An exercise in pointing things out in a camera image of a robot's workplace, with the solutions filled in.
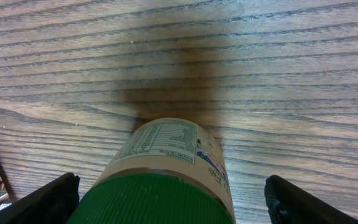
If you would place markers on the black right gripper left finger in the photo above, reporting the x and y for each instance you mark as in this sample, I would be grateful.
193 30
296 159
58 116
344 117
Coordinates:
53 203

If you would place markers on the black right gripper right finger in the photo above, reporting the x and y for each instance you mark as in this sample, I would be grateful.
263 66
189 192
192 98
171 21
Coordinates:
289 204

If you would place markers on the green lid white jar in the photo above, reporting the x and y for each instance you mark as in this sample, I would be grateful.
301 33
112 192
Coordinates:
170 170

